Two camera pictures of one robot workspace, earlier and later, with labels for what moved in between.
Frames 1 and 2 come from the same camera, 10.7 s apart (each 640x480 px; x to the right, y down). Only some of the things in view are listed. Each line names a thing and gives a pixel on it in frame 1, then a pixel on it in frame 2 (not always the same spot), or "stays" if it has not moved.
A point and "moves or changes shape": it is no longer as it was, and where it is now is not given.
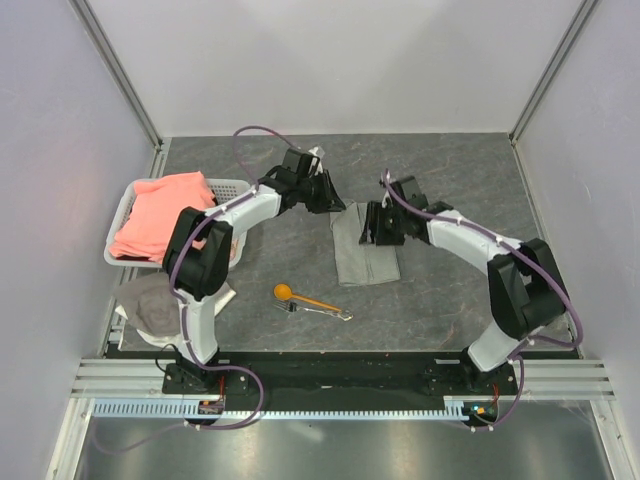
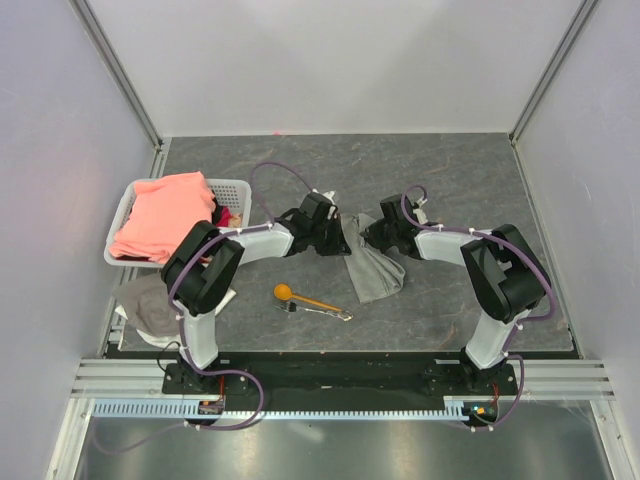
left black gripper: [324, 180] -> [337, 246]
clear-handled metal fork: [344, 315] stays
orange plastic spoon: [284, 292] stays
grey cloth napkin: [359, 263] moves or changes shape
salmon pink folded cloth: [156, 205] stays
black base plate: [248, 374] stays
